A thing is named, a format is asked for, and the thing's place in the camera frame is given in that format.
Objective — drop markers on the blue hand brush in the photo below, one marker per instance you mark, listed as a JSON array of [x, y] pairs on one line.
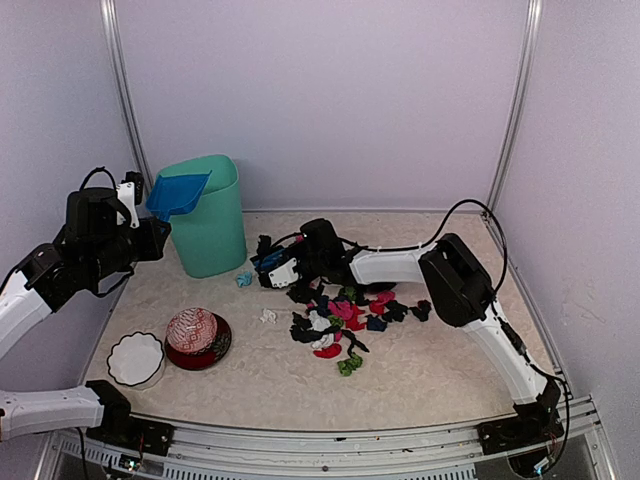
[[264, 264]]

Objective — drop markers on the white scalloped dish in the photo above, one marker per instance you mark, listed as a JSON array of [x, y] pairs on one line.
[[136, 361]]

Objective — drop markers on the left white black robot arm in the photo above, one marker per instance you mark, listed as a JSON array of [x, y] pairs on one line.
[[100, 237]]

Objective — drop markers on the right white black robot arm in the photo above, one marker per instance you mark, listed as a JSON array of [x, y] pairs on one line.
[[462, 296]]

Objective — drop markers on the blue plastic dustpan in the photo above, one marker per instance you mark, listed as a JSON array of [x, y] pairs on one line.
[[176, 195]]

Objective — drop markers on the right metal corner post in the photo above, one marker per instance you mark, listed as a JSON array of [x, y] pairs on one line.
[[525, 65]]

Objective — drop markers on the front aluminium rail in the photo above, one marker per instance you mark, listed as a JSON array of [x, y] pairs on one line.
[[463, 450]]

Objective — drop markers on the black paper scrap right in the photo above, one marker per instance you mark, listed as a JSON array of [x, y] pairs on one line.
[[421, 310]]

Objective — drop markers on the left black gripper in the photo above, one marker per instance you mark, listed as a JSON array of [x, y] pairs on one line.
[[153, 245]]

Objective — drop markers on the red patterned bowl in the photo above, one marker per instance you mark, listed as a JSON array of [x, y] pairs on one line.
[[192, 330]]

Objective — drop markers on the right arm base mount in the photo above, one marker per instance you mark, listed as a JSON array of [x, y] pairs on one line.
[[534, 423]]

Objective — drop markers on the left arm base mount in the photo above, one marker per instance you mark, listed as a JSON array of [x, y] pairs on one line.
[[120, 428]]

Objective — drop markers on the black paper scrap far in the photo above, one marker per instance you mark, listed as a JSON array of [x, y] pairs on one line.
[[264, 245]]

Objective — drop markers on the teal plastic waste bin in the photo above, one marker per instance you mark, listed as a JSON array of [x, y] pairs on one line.
[[210, 239]]

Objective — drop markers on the left metal corner post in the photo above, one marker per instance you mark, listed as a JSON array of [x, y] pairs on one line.
[[118, 64]]

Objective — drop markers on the black scrap pile centre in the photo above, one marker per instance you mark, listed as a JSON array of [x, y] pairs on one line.
[[329, 324]]

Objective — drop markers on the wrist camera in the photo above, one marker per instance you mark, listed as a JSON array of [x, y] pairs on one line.
[[130, 192], [285, 274]]

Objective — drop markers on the green paper scrap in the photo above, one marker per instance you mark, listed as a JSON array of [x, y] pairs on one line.
[[349, 365]]

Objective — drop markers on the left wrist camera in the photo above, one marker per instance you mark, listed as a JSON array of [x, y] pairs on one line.
[[130, 192]]

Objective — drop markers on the light blue paper scrap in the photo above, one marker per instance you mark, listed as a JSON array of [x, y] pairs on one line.
[[244, 279]]

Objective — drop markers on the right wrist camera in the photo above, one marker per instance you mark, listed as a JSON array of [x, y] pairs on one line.
[[285, 274]]

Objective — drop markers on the metal corner post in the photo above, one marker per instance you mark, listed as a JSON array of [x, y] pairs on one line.
[[525, 65], [118, 64]]

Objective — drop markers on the black paper scrap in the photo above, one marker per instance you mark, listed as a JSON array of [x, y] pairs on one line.
[[421, 310], [264, 245]]

